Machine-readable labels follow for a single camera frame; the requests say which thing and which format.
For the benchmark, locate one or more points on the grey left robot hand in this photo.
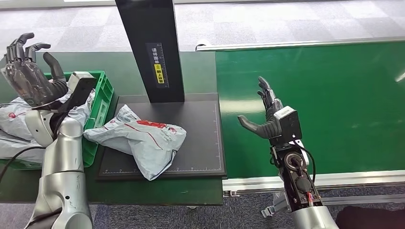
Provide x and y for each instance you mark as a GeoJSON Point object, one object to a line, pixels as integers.
{"type": "Point", "coordinates": [31, 82]}

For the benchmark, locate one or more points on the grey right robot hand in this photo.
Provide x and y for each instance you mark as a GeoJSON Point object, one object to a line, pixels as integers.
{"type": "Point", "coordinates": [265, 128]}

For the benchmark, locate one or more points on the grey poly mailer package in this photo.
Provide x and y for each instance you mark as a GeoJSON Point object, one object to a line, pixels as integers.
{"type": "Point", "coordinates": [148, 142]}

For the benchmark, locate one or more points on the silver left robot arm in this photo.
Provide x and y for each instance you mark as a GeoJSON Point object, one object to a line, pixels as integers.
{"type": "Point", "coordinates": [63, 177]}

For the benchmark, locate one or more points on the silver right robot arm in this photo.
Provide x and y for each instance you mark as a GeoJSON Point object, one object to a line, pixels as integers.
{"type": "Point", "coordinates": [303, 196]}

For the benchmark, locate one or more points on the black inbound scanner machine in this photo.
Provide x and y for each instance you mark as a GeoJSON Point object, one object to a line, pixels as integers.
{"type": "Point", "coordinates": [196, 126]}

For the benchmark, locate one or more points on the green conveyor belt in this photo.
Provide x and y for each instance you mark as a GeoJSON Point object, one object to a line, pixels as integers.
{"type": "Point", "coordinates": [332, 79]}

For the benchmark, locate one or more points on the green plastic crate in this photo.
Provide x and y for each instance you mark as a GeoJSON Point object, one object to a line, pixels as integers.
{"type": "Point", "coordinates": [106, 91]}

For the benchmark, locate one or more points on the black and yellow label sticker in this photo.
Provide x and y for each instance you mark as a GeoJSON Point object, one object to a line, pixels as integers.
{"type": "Point", "coordinates": [158, 66]}

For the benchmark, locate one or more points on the black object on floor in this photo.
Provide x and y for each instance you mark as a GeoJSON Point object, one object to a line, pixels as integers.
{"type": "Point", "coordinates": [370, 218]}

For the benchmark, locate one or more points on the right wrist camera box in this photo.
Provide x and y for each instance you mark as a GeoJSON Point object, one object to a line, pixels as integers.
{"type": "Point", "coordinates": [289, 124]}

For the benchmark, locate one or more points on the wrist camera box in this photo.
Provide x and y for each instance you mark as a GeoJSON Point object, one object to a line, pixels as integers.
{"type": "Point", "coordinates": [289, 124]}
{"type": "Point", "coordinates": [80, 90]}

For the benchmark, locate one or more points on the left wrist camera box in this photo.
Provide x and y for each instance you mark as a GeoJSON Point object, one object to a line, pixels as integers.
{"type": "Point", "coordinates": [80, 90]}

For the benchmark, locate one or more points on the grey metal bracket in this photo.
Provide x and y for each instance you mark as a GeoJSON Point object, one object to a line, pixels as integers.
{"type": "Point", "coordinates": [278, 204]}

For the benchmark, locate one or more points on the thin aluminium conveyor rail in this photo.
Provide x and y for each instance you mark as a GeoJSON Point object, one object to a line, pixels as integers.
{"type": "Point", "coordinates": [300, 43]}

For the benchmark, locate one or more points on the wide aluminium conveyor frame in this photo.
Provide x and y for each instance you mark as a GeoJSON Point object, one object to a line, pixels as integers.
{"type": "Point", "coordinates": [364, 178]}

